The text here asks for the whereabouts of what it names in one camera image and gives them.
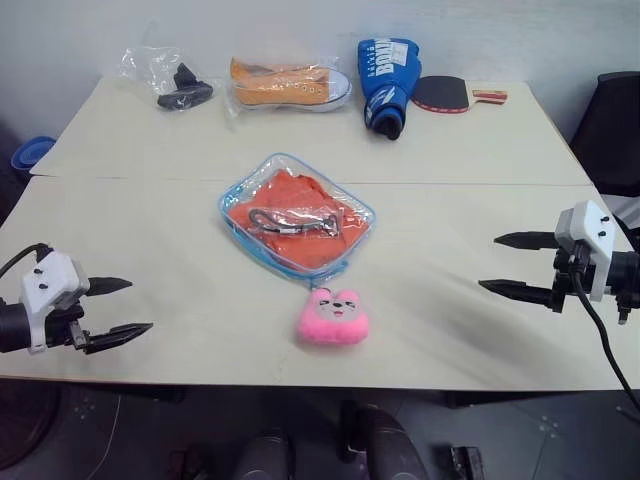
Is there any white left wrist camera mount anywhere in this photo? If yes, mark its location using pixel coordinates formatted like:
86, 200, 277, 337
19, 251, 92, 355

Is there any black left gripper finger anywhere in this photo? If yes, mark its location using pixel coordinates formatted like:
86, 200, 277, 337
83, 322, 154, 356
87, 276, 134, 298

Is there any table tennis paddle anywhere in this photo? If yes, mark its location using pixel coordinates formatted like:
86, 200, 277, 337
411, 74, 510, 118

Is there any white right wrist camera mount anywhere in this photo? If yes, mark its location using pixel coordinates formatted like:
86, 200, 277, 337
553, 200, 622, 303

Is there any black bagged item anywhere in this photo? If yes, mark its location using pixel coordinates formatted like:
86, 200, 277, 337
156, 62, 215, 111

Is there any clear crumpled plastic bag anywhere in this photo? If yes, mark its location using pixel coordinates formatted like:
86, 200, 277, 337
117, 44, 217, 114

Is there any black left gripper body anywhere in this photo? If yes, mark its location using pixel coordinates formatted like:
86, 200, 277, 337
46, 293, 97, 357

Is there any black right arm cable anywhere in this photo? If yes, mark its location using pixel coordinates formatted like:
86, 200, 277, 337
569, 254, 640, 412

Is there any clear pouch with orange cloth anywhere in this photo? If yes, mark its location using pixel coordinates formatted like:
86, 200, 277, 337
215, 152, 380, 291

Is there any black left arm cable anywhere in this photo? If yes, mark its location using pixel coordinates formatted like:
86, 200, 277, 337
0, 243, 54, 279

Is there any pink plush bear keychain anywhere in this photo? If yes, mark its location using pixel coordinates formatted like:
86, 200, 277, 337
294, 286, 372, 348

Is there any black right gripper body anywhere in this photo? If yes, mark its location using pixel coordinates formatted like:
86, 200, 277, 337
549, 242, 601, 315

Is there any clear plastic sneaker bag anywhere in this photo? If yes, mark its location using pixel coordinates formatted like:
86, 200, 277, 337
221, 51, 354, 134

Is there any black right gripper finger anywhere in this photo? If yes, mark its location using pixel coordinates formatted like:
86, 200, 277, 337
478, 278, 556, 308
493, 231, 559, 251

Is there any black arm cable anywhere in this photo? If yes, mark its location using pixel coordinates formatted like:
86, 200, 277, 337
0, 243, 54, 279
569, 254, 640, 412

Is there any black strap in clear packet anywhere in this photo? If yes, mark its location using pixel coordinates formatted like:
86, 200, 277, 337
246, 205, 347, 240

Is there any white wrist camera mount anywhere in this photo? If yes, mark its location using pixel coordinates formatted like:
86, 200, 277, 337
19, 251, 92, 355
553, 200, 622, 303

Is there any orange cloth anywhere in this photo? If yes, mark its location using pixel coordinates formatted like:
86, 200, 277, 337
227, 169, 374, 272

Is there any blue boxing glove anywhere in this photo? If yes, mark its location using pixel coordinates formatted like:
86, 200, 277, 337
356, 36, 427, 142

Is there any orange canvas sneaker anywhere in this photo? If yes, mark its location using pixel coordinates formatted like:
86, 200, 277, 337
229, 56, 353, 114

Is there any black chair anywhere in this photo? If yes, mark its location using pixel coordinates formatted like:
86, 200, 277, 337
569, 71, 640, 222

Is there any blue plastic bowl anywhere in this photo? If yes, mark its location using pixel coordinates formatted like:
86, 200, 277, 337
10, 135, 57, 174

